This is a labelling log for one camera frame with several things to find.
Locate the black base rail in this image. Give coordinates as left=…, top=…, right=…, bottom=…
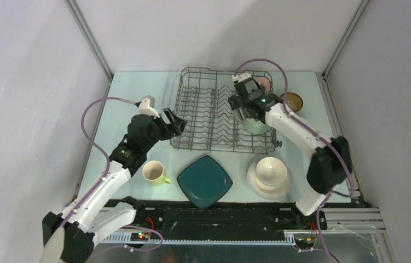
left=73, top=197, right=366, bottom=243

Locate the grey wire dish rack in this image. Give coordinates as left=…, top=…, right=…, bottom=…
left=170, top=66, right=282, bottom=154

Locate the pale green bowl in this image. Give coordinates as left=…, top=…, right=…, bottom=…
left=242, top=118, right=271, bottom=135

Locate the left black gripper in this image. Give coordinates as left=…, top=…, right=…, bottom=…
left=142, top=107, right=187, bottom=152

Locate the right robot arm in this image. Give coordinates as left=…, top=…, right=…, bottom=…
left=228, top=78, right=352, bottom=229

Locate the white scalloped plate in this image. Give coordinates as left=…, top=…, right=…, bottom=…
left=247, top=161, right=293, bottom=201

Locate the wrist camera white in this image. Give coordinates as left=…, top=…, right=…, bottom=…
left=232, top=73, right=253, bottom=83
left=137, top=95, right=160, bottom=118

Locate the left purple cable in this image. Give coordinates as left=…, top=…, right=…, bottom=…
left=60, top=96, right=164, bottom=253

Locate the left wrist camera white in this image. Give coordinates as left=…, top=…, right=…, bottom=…
left=137, top=95, right=160, bottom=118

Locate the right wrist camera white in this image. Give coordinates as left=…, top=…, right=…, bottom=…
left=232, top=73, right=253, bottom=83

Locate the brown glazed bowl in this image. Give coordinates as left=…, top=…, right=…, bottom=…
left=280, top=92, right=304, bottom=112

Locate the white ribbed bowl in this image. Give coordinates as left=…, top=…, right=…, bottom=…
left=256, top=157, right=288, bottom=186

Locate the teal square plate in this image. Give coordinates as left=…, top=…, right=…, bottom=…
left=177, top=155, right=233, bottom=209

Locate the pink mug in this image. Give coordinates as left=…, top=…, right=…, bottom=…
left=256, top=77, right=271, bottom=94

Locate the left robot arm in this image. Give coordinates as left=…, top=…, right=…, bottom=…
left=40, top=108, right=187, bottom=262

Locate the yellow-green mug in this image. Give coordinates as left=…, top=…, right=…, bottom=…
left=142, top=161, right=172, bottom=186

